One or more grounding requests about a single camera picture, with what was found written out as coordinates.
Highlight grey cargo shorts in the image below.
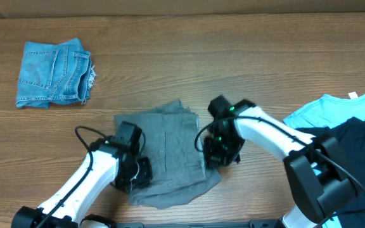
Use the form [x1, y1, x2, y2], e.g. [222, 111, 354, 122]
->
[114, 100, 221, 209]

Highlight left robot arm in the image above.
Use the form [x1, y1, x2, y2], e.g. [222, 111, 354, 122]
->
[11, 139, 153, 228]

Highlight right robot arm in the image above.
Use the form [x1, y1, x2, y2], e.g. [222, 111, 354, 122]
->
[202, 96, 359, 227]

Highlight light blue t-shirt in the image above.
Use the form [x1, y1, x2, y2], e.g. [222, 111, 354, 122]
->
[283, 92, 365, 227]

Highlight folded blue denim shorts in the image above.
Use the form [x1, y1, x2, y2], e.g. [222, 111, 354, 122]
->
[16, 38, 96, 108]

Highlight black t-shirt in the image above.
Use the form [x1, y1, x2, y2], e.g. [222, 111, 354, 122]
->
[295, 116, 365, 228]

